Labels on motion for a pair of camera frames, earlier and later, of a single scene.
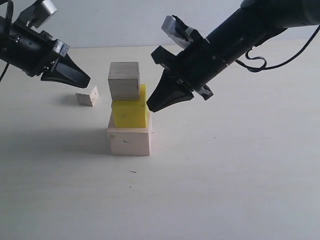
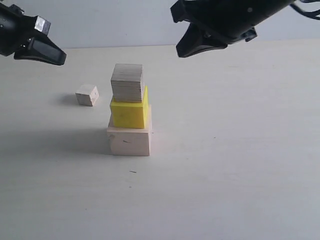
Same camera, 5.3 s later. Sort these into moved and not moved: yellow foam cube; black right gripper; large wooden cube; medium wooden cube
Moved: medium wooden cube; black right gripper
Not moved: large wooden cube; yellow foam cube
